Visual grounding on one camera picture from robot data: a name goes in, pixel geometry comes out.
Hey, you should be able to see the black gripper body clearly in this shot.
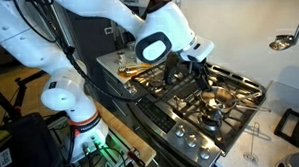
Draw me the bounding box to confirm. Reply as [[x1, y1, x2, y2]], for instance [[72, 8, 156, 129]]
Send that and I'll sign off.
[[188, 53, 213, 80]]

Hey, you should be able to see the silver utensil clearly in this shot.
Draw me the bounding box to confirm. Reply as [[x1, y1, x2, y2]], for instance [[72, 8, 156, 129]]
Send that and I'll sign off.
[[219, 91, 264, 107]]

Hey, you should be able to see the silver pot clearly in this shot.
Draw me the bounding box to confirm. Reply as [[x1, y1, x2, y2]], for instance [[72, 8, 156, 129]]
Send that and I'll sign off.
[[199, 83, 273, 116]]

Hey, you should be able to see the stainless steel gas range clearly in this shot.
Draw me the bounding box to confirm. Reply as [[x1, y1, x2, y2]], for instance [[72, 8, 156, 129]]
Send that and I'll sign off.
[[101, 52, 270, 167]]

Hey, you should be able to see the orange hexagonal trivet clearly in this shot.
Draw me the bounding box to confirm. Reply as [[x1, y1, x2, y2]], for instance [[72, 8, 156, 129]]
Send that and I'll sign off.
[[118, 62, 154, 80]]

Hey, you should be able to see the silver measuring cup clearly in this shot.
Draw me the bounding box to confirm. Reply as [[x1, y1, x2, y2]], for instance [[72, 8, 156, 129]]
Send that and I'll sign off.
[[123, 66, 147, 76]]

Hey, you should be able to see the tomato print can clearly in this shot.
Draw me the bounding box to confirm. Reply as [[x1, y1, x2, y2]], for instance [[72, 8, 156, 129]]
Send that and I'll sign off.
[[116, 50, 128, 67]]

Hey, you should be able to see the silver hanging ladle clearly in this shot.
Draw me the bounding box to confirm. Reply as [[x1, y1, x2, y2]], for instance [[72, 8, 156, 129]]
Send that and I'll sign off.
[[267, 4, 299, 52]]

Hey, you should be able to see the wooden table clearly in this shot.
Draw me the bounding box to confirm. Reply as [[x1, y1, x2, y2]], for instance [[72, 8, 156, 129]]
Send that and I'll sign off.
[[94, 98, 157, 167]]

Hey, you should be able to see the red black clamp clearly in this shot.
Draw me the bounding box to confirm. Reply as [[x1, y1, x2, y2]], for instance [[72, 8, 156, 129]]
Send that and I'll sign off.
[[126, 148, 147, 167]]

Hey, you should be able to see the white QR code label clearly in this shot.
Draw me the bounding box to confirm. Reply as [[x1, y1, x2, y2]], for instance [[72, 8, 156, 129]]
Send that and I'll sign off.
[[0, 147, 14, 167]]

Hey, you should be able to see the metal wire whisk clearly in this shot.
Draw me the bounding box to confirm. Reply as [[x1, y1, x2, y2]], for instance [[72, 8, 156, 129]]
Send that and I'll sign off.
[[241, 122, 263, 165]]

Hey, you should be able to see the white wall cabinet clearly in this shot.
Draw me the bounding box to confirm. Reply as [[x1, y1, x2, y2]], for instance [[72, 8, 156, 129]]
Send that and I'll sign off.
[[115, 0, 155, 9]]

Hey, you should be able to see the white wall switch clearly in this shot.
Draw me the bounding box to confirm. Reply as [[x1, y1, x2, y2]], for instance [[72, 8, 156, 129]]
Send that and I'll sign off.
[[104, 26, 114, 36]]

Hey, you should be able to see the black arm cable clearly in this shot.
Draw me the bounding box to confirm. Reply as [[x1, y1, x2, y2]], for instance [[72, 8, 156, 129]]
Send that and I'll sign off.
[[12, 0, 148, 107]]

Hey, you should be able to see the black base cable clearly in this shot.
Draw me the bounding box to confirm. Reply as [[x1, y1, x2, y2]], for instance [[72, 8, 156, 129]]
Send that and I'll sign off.
[[82, 146, 96, 167]]

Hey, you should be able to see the black camera tripod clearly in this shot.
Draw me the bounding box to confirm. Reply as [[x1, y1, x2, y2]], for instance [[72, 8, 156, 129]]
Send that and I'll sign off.
[[0, 69, 50, 122]]

